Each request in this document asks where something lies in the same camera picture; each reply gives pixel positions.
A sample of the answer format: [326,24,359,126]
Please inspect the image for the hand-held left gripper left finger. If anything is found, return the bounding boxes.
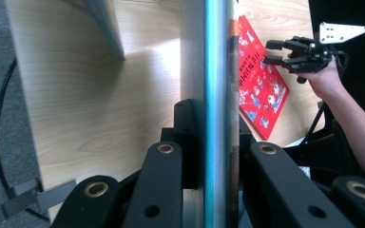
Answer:
[160,98,202,191]

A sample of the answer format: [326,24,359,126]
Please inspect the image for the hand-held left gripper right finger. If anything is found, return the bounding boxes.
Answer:
[238,115,258,192]

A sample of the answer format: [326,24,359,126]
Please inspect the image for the red picture book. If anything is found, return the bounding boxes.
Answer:
[238,13,291,142]

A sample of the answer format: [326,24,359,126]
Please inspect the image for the colourful monster picture book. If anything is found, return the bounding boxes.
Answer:
[180,0,241,228]

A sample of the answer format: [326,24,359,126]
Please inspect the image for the grey tape strip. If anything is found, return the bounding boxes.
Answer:
[0,179,79,221]

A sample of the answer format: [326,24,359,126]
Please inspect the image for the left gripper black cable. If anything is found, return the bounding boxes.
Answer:
[0,58,50,222]

